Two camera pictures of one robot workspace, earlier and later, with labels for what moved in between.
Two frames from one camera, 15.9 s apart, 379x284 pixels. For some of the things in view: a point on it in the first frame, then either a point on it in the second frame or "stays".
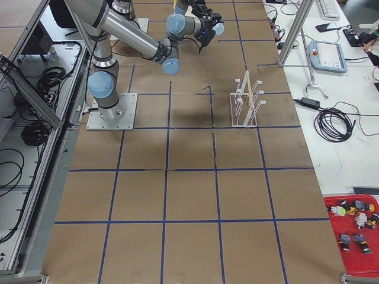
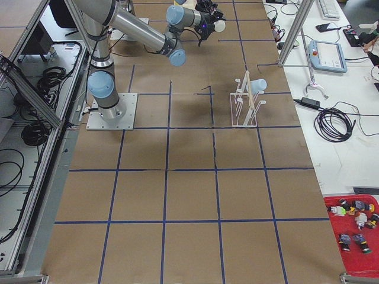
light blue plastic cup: (219, 28) to (257, 85)
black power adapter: (310, 102) stays
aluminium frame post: (302, 8) stays
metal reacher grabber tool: (312, 83) stays
